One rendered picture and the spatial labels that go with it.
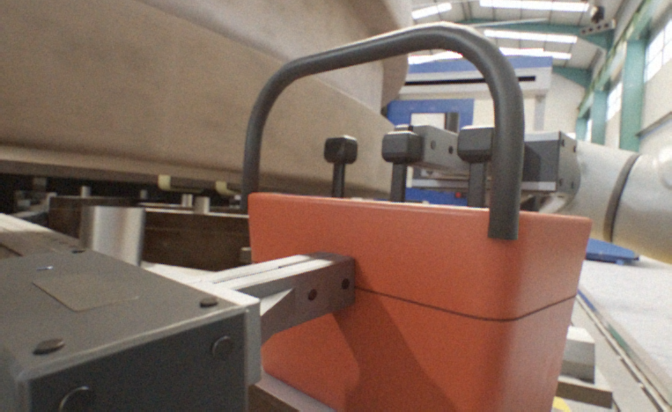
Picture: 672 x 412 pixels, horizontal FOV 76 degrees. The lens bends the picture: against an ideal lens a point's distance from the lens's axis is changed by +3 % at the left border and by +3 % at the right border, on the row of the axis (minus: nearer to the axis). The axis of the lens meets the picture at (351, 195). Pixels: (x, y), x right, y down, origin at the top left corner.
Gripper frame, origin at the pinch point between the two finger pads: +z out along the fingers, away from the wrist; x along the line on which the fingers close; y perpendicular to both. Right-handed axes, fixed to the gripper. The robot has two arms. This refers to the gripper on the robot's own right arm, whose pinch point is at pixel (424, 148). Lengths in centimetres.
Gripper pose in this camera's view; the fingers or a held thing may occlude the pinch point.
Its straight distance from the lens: 30.6
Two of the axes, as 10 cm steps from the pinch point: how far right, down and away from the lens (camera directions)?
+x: 7.4, 0.4, -6.7
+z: -6.6, -0.6, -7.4
